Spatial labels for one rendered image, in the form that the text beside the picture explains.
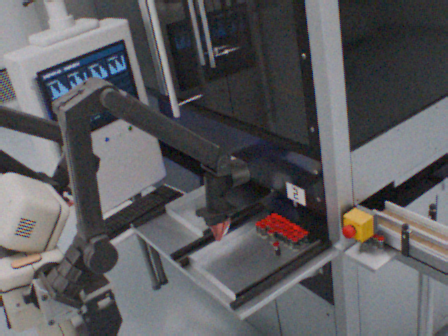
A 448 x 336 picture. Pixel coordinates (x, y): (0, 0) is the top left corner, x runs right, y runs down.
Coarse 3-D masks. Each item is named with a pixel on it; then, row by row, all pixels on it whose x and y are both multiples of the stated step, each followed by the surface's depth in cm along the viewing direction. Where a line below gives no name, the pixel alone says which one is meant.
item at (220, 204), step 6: (210, 198) 141; (216, 198) 140; (222, 198) 141; (210, 204) 142; (216, 204) 141; (222, 204) 142; (228, 204) 147; (198, 210) 145; (204, 210) 144; (210, 210) 142; (216, 210) 142; (222, 210) 142; (228, 210) 144; (234, 210) 144; (198, 216) 144; (204, 216) 141; (210, 216) 141; (216, 216) 141
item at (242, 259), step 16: (224, 240) 177; (240, 240) 179; (256, 240) 177; (192, 256) 171; (208, 256) 174; (224, 256) 173; (240, 256) 171; (256, 256) 170; (272, 256) 168; (288, 256) 167; (208, 272) 161; (224, 272) 165; (240, 272) 164; (256, 272) 163; (272, 272) 158; (224, 288) 156; (240, 288) 152
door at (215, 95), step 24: (168, 0) 189; (168, 24) 196; (192, 24) 183; (216, 24) 171; (168, 48) 205; (192, 48) 189; (192, 72) 197; (216, 72) 183; (192, 96) 205; (216, 96) 190
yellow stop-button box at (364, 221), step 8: (360, 208) 157; (344, 216) 155; (352, 216) 154; (360, 216) 153; (368, 216) 152; (376, 216) 153; (344, 224) 157; (352, 224) 153; (360, 224) 150; (368, 224) 152; (376, 224) 155; (360, 232) 152; (368, 232) 153; (376, 232) 156; (360, 240) 153
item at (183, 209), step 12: (192, 192) 207; (204, 192) 210; (228, 192) 208; (240, 192) 206; (252, 192) 205; (264, 192) 203; (276, 192) 197; (168, 204) 202; (180, 204) 205; (192, 204) 205; (204, 204) 203; (240, 204) 199; (252, 204) 192; (264, 204) 195; (180, 216) 192; (192, 216) 197; (192, 228) 188; (204, 228) 189
